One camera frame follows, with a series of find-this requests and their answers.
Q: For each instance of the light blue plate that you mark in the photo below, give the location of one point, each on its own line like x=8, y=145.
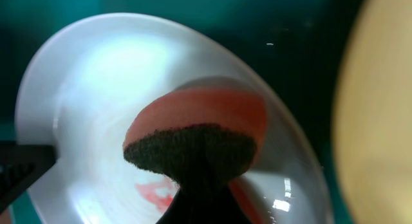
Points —
x=86, y=84

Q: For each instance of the yellow-green plate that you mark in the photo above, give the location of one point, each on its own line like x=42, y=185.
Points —
x=371, y=134

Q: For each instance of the orange and black sponge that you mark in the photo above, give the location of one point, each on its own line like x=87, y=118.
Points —
x=201, y=138

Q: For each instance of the teal plastic tray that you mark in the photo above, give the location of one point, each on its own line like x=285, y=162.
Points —
x=294, y=45

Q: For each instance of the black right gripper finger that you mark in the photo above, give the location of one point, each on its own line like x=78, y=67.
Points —
x=21, y=166

